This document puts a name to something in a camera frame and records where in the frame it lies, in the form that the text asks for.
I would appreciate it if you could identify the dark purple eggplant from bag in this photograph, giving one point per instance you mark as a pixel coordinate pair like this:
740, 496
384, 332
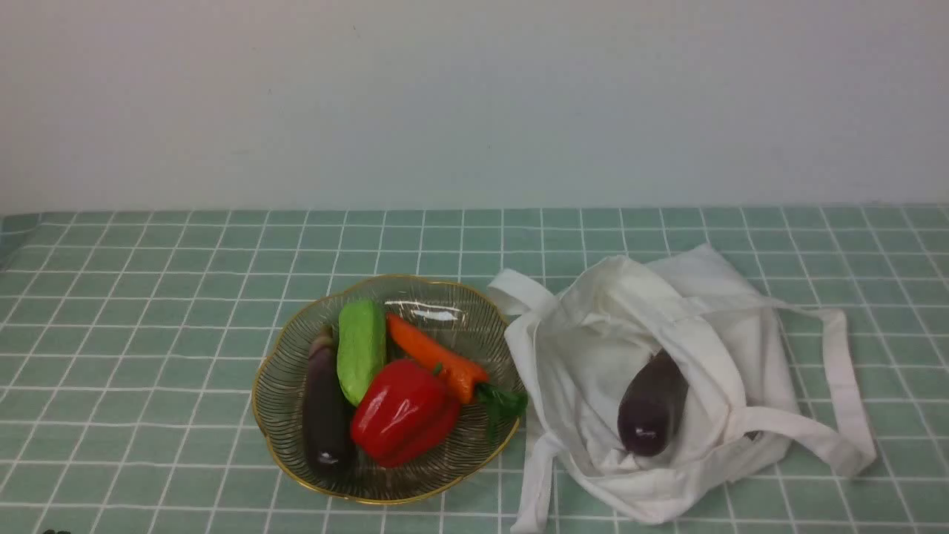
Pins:
652, 407

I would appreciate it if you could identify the white cloth bag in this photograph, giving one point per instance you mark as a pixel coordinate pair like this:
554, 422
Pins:
577, 351

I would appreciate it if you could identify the glass bowl with gold rim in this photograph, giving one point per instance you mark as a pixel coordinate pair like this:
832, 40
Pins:
457, 317

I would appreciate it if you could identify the orange carrot with green top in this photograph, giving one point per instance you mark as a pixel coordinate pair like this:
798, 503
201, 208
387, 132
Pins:
468, 381

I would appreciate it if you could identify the green wrinkled gourd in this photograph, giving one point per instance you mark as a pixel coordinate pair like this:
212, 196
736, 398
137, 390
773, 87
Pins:
361, 347

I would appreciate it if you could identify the red bell pepper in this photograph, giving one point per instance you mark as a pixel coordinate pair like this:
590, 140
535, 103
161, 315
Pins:
407, 411

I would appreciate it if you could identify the dark purple eggplant in bowl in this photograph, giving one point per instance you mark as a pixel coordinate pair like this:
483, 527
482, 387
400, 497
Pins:
326, 413

